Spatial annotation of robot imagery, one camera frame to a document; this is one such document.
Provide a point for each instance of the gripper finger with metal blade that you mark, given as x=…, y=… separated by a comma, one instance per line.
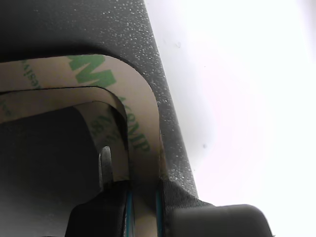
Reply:
x=98, y=217

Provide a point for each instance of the beige rectangular adhesive frame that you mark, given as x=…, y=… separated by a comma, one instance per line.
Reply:
x=98, y=123
x=139, y=96
x=49, y=103

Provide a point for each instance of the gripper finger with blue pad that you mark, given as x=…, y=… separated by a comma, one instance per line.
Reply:
x=209, y=222

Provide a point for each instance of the flat grey tray plate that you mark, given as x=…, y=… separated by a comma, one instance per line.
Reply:
x=98, y=24

